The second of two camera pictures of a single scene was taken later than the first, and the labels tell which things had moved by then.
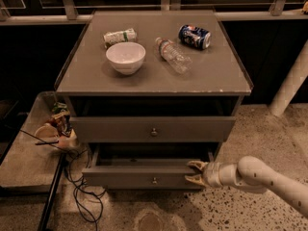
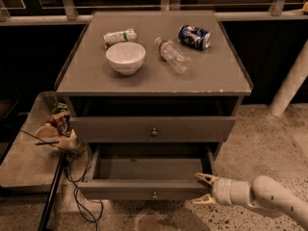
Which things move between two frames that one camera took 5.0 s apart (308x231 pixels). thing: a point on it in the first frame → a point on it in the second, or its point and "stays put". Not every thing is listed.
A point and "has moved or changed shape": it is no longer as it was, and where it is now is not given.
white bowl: (126, 58) stays put
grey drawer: (145, 166) has moved or changed shape
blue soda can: (194, 37) stays put
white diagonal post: (293, 84) stays put
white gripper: (212, 174) → (220, 190)
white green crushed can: (112, 38) stays put
